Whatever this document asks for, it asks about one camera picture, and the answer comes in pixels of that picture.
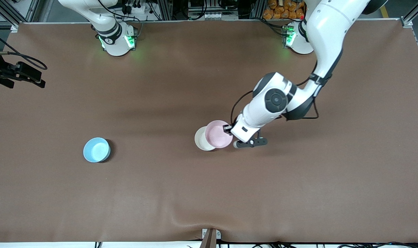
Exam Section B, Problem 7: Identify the pink bowl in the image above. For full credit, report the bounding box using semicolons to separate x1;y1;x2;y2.
205;120;234;149

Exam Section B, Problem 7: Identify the blue bowl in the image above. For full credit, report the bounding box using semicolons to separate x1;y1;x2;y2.
83;137;111;163

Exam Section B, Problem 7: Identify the white bowl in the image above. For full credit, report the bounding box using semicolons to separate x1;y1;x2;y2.
194;126;216;151

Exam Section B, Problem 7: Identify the brown table cover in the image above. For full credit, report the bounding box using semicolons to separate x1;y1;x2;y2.
0;21;418;244

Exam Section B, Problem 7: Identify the grey control box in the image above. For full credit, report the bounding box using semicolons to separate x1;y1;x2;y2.
187;0;239;20

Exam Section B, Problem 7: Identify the bag of orange items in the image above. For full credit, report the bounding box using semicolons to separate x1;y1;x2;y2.
263;0;306;20

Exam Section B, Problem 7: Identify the white power strip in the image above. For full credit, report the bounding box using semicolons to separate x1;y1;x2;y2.
121;0;151;15

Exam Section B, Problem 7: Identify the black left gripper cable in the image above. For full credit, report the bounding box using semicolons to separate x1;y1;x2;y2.
231;60;320;126

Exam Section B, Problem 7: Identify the aluminium frame rail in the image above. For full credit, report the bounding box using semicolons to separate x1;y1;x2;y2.
400;0;418;29
0;0;40;30

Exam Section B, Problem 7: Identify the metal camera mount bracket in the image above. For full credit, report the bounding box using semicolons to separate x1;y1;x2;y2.
201;228;222;248

